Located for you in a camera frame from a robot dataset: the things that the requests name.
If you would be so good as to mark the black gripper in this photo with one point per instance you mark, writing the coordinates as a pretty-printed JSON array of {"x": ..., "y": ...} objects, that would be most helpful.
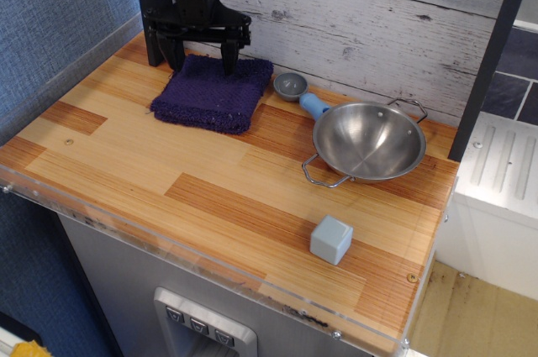
[{"x": 207, "y": 21}]

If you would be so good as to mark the purple towel napkin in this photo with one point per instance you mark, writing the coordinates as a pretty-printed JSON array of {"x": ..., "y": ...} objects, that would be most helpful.
[{"x": 200, "y": 94}]

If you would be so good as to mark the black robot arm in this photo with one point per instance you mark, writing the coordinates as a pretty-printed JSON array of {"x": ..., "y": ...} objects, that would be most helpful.
[{"x": 174, "y": 22}]

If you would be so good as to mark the grey blue measuring scoop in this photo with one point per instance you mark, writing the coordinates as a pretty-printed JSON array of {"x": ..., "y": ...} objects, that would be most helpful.
[{"x": 292, "y": 87}]

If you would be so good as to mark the light grey cube block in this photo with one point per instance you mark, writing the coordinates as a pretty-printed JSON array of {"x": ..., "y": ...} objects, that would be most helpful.
[{"x": 331, "y": 239}]

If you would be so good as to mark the silver dispenser panel with buttons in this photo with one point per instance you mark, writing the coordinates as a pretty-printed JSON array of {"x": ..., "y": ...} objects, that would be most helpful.
[{"x": 191, "y": 329}]

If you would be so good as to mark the clear acrylic table edge guard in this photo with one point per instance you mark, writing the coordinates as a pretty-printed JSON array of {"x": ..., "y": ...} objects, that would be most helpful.
[{"x": 240, "y": 251}]

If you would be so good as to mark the white toy sink unit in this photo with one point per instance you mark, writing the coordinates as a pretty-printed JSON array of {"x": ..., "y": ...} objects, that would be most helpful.
[{"x": 490, "y": 227}]

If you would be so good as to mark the yellow object at corner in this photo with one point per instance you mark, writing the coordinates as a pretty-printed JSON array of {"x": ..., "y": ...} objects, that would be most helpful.
[{"x": 29, "y": 349}]

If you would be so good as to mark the stainless steel two-handled bowl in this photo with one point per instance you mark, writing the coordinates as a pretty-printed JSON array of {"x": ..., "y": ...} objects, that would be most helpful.
[{"x": 366, "y": 142}]

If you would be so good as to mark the dark grey right post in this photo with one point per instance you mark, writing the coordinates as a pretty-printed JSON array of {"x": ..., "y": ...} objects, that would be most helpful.
[{"x": 499, "y": 36}]

